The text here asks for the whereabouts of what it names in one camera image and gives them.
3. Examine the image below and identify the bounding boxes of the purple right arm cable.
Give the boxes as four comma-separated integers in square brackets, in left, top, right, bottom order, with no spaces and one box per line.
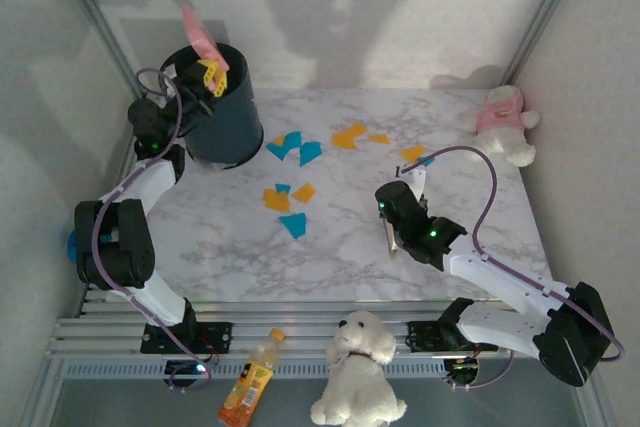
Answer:
[397,145,626,393]

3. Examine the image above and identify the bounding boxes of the large notched blue paper scrap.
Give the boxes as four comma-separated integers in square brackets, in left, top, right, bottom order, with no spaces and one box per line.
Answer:
[266,131,304,162]

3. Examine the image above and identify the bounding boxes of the aluminium upright post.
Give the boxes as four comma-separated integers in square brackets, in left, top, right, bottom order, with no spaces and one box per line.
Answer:
[499,0,594,86]
[47,0,151,106]

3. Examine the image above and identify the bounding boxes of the aluminium front frame rails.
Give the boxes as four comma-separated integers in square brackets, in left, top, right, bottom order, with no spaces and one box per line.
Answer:
[47,299,594,363]

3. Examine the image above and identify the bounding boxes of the grey slotted cable duct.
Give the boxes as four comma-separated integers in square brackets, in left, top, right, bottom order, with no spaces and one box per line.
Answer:
[62,360,481,381]

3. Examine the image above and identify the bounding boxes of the white plush dog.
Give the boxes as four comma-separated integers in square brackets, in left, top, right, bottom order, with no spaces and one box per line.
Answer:
[309,310,409,427]

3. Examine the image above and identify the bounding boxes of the dark round waste bin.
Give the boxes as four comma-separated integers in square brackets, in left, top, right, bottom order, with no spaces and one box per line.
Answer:
[158,44,265,171]

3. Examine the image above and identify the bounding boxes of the large orange paper scrap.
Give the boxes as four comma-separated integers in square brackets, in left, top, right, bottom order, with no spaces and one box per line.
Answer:
[331,121,369,151]

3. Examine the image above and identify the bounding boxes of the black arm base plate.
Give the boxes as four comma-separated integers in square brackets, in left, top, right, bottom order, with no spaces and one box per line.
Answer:
[405,319,451,354]
[139,321,235,356]

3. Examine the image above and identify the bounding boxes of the black base electronics module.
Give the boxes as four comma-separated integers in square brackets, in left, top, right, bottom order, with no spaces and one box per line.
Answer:
[163,359,215,392]
[442,357,482,392]

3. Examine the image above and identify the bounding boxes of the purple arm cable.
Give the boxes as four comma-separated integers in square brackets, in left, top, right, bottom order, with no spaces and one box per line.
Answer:
[91,66,214,393]
[397,145,626,393]

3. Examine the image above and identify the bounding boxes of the white plush toy pink shirt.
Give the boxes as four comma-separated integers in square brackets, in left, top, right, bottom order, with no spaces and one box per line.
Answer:
[458,85,543,168]

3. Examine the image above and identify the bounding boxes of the pink plastic dustpan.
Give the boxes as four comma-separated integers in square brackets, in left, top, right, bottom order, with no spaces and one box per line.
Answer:
[179,2,232,96]

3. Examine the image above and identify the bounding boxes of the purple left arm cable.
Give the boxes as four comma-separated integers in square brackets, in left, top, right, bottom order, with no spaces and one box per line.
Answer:
[91,66,214,393]

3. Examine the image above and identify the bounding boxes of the orange juice bottle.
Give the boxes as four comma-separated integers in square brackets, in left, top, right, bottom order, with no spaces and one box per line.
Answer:
[217,327,286,426]

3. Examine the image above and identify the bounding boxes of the white hand brush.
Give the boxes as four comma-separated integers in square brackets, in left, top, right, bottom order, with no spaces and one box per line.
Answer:
[382,214,401,259]

